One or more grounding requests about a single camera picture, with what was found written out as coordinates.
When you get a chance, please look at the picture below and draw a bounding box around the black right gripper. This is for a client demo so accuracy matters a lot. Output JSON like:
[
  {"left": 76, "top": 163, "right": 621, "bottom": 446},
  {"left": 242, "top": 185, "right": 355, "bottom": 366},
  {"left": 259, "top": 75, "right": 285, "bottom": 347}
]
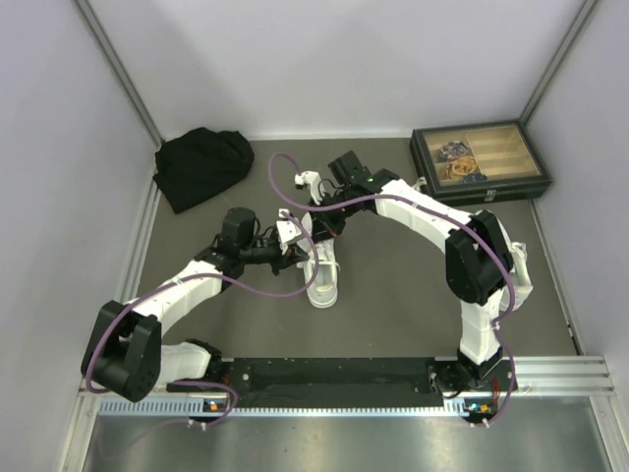
[{"left": 307, "top": 189, "right": 359, "bottom": 246}]

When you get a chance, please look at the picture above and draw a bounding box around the white shoelace of shoe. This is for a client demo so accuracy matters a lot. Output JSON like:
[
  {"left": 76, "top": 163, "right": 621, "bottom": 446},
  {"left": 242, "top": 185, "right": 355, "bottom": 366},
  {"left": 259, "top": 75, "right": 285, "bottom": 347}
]
[{"left": 315, "top": 239, "right": 340, "bottom": 274}]

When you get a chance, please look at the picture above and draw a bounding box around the white sneaker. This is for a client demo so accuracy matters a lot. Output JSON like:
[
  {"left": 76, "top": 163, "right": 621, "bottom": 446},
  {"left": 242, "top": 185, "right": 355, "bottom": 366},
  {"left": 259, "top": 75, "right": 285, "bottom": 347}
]
[
  {"left": 508, "top": 242, "right": 533, "bottom": 311},
  {"left": 297, "top": 239, "right": 339, "bottom": 309}
]

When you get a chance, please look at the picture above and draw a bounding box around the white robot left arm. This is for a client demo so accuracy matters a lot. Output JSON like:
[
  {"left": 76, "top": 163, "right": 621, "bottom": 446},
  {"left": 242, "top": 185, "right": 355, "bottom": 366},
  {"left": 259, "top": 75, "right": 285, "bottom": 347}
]
[{"left": 81, "top": 207, "right": 315, "bottom": 402}]

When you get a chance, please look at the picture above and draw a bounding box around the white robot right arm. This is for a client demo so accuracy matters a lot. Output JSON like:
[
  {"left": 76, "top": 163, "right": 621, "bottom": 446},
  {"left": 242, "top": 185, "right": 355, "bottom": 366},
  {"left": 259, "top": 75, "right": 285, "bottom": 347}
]
[{"left": 295, "top": 151, "right": 517, "bottom": 389}]

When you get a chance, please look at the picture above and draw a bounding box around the black crumpled cloth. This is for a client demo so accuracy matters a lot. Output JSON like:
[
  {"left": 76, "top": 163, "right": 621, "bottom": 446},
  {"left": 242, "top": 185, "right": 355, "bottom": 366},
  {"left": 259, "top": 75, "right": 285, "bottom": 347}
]
[{"left": 153, "top": 128, "right": 255, "bottom": 214}]

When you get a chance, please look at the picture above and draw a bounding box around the black compartment box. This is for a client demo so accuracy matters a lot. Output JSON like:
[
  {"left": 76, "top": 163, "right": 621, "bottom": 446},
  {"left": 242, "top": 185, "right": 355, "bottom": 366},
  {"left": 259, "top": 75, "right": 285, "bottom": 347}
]
[{"left": 410, "top": 120, "right": 553, "bottom": 207}]

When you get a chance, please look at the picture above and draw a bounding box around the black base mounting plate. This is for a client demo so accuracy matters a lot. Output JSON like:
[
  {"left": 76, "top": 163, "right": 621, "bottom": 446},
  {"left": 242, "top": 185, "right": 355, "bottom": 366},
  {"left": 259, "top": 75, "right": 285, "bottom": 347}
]
[{"left": 166, "top": 357, "right": 517, "bottom": 408}]

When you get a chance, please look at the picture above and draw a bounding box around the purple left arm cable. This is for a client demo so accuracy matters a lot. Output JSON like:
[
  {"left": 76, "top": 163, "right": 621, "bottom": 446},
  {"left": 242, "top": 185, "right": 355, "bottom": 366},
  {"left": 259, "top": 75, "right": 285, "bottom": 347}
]
[{"left": 86, "top": 210, "right": 315, "bottom": 429}]

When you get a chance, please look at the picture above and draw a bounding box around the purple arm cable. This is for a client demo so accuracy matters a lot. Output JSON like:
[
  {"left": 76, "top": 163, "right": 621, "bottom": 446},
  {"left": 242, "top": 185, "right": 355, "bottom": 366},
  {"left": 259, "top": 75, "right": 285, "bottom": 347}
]
[
  {"left": 86, "top": 210, "right": 315, "bottom": 429},
  {"left": 268, "top": 152, "right": 517, "bottom": 428}
]

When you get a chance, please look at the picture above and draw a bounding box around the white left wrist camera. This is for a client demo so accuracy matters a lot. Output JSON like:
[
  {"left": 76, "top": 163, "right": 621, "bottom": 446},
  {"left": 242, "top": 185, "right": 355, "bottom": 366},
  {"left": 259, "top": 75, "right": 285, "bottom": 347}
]
[{"left": 276, "top": 208, "right": 303, "bottom": 250}]

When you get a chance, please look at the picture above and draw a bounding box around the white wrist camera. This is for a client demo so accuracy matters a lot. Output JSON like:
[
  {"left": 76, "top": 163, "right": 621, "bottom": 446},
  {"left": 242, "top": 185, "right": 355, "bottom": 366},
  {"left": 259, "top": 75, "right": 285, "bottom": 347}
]
[
  {"left": 276, "top": 208, "right": 303, "bottom": 250},
  {"left": 294, "top": 171, "right": 324, "bottom": 206}
]

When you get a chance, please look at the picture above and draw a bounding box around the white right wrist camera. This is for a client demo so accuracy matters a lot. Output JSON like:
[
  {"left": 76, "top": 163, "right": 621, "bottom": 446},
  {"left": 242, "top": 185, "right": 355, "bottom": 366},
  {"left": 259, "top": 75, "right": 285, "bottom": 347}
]
[{"left": 294, "top": 171, "right": 324, "bottom": 206}]

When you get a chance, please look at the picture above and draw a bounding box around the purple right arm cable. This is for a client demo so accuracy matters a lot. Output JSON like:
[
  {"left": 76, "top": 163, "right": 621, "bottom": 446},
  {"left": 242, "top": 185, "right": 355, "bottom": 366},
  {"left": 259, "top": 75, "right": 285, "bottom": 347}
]
[{"left": 268, "top": 152, "right": 517, "bottom": 428}]

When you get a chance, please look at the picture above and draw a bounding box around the grey slotted cable duct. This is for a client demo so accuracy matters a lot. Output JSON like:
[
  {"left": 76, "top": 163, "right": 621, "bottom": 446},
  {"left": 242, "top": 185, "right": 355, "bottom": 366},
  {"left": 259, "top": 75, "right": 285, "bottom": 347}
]
[{"left": 98, "top": 396, "right": 470, "bottom": 418}]

